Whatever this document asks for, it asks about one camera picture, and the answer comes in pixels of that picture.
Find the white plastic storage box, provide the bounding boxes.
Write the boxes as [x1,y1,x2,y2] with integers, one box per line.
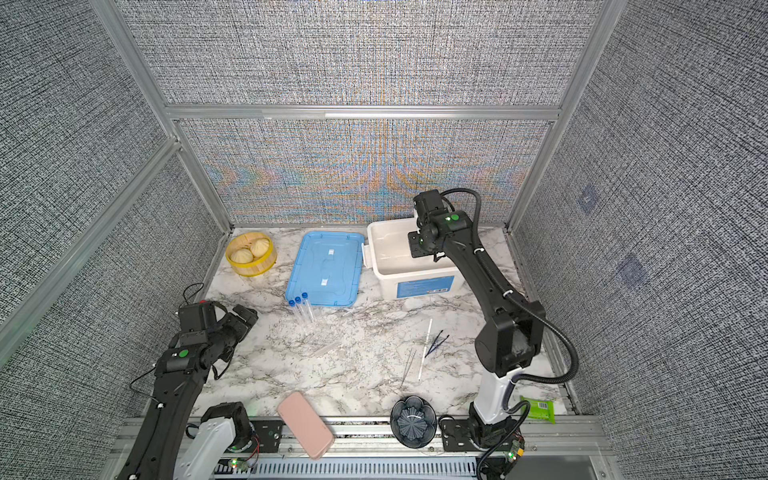
[363,217,465,300]

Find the blue capped test tube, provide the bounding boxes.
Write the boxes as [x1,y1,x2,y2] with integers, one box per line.
[288,300,304,324]
[294,297,309,323]
[301,292,316,322]

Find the white glass rod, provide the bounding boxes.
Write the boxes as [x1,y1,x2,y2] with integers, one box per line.
[417,318,433,382]

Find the blue plastic box lid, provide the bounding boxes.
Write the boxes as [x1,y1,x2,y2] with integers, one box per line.
[285,231,365,308]

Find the dark blue tweezers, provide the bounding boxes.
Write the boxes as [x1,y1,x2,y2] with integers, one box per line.
[423,330,450,359]

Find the metal tweezers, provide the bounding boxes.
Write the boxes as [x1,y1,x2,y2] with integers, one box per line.
[400,348,416,387]

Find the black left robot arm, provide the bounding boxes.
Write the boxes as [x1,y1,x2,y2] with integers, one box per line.
[118,300,258,479]

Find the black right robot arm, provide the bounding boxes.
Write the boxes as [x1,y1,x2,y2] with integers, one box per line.
[408,188,580,451]

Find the blue label sticker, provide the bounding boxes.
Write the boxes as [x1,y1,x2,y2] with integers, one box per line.
[397,276,455,298]

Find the yellow wooden steamer basket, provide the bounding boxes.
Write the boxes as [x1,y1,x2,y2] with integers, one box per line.
[225,232,278,277]

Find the left steamed bun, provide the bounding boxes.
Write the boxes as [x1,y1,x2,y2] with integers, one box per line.
[230,248,254,264]

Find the steamed bun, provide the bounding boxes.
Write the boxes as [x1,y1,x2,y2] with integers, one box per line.
[249,238,271,259]
[230,248,254,264]

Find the right steamed bun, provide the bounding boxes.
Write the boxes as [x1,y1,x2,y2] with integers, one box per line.
[249,238,271,259]

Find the pink phone case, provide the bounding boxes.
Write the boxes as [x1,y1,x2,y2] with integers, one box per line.
[277,392,335,460]

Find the black round pleated dish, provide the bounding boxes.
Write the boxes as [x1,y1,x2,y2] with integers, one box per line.
[390,395,438,449]

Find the green snack packet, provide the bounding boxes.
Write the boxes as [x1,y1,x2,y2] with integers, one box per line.
[522,397,556,424]

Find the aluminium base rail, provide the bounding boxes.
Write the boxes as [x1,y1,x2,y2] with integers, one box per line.
[207,416,623,479]

